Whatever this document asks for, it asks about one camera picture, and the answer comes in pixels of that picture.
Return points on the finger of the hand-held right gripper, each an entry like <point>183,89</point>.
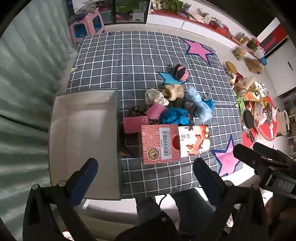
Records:
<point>270,150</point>
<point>245,154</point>

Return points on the light blue fuzzy cloth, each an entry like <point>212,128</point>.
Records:
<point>197,102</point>

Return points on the blue fluffy cloth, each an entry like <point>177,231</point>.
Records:
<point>173,116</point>
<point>208,104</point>

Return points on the white wardrobe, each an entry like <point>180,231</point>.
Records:
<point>284,58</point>

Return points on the white step stool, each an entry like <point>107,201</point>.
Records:
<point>137,16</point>

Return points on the pink black sock roll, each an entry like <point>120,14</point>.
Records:
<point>181,72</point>

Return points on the person's leg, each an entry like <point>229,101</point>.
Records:
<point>148,208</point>
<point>196,208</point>

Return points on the glass door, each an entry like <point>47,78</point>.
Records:
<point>124,10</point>

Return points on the person's right leg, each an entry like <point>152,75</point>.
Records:
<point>196,208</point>

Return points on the grey clothes pile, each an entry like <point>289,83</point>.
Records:
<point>86,8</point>

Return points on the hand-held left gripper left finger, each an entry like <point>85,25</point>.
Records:
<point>84,183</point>

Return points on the person's left leg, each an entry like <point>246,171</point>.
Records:
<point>148,208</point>

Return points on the pink sponge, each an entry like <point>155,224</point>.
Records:
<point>154,110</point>
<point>135,124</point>

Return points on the white plastic chair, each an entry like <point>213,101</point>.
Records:
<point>283,122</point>

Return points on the pink plastic stool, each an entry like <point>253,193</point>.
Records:
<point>85,25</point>

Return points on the white dotted scrunchie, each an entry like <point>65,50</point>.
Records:
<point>153,97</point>

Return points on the black round stool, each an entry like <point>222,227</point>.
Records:
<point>249,119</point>

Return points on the green potted plant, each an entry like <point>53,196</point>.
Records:
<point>172,4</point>

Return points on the red round mat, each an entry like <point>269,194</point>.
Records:
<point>268,129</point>

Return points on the pile of toys and packets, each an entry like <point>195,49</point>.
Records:
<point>249,92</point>

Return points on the cardboard box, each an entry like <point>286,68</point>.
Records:
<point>254,65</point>

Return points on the wooden round lid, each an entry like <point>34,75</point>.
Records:
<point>232,67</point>

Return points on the grey checked star bedsheet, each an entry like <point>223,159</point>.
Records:
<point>138,58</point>

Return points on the leopard print scrunchie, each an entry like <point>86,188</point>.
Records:
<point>135,111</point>

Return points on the storage box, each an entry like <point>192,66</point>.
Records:
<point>81,139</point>

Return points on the black bag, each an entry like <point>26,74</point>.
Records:
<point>148,229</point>

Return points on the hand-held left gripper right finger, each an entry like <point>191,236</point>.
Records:
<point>205,183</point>

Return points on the red flower plant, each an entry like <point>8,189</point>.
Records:
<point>254,44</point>

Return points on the white red cabinet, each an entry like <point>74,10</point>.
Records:
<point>185,22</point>

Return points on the blue plastic bag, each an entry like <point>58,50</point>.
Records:
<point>263,60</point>

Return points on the red patterned box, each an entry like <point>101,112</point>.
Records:
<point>155,143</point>

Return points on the brown sock roll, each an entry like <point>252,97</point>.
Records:
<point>185,104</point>

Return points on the grey green curtain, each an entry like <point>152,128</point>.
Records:
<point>27,81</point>

